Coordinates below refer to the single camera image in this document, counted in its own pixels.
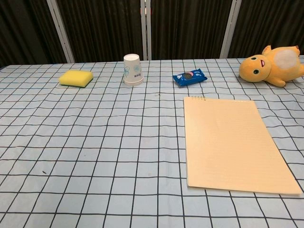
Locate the yellow spiral notebook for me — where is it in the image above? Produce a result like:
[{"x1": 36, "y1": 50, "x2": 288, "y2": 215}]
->
[{"x1": 183, "y1": 95, "x2": 302, "y2": 196}]

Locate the white paper cup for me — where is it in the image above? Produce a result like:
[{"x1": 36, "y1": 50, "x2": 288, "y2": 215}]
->
[{"x1": 123, "y1": 54, "x2": 145, "y2": 87}]

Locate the blue cookie packet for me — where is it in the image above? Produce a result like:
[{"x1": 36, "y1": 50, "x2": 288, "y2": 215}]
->
[{"x1": 172, "y1": 68, "x2": 207, "y2": 88}]

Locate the blue checked tablecloth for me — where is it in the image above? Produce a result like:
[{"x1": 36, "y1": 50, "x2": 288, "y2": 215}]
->
[{"x1": 0, "y1": 55, "x2": 304, "y2": 228}]

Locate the yellow sponge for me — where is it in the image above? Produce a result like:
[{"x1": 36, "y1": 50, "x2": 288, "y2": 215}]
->
[{"x1": 58, "y1": 69, "x2": 94, "y2": 89}]

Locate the black fabric screen panel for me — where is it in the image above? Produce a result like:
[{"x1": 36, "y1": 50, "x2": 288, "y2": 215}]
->
[
  {"x1": 149, "y1": 0, "x2": 232, "y2": 60},
  {"x1": 0, "y1": 0, "x2": 69, "y2": 68},
  {"x1": 227, "y1": 0, "x2": 304, "y2": 59},
  {"x1": 56, "y1": 0, "x2": 145, "y2": 64}
]

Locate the yellow plush toy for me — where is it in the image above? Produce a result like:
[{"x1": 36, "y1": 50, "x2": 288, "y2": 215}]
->
[{"x1": 238, "y1": 44, "x2": 304, "y2": 88}]

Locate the white screen frame post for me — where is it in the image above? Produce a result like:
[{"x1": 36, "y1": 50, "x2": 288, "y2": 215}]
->
[
  {"x1": 219, "y1": 0, "x2": 238, "y2": 59},
  {"x1": 49, "y1": 0, "x2": 75, "y2": 63},
  {"x1": 140, "y1": 0, "x2": 152, "y2": 60}
]

